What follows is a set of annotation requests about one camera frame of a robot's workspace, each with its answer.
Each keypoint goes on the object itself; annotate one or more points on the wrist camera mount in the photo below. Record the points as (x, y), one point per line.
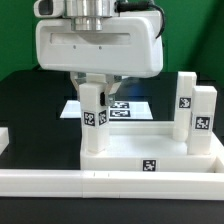
(49, 8)

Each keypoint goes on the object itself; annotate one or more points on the white left fence bar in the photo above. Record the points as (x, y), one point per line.
(4, 138)

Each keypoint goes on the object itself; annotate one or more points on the fiducial marker sheet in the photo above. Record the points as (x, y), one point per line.
(120, 110)

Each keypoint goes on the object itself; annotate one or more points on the white fence bar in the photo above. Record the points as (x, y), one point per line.
(111, 184)
(4, 138)

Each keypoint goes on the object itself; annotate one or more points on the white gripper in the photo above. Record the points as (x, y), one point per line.
(127, 45)

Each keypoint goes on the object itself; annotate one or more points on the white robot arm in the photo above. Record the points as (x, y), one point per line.
(88, 15)

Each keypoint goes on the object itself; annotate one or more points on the white front fence bar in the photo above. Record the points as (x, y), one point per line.
(111, 184)

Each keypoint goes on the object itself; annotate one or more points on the white desk top tray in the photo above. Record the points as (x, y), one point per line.
(149, 146)

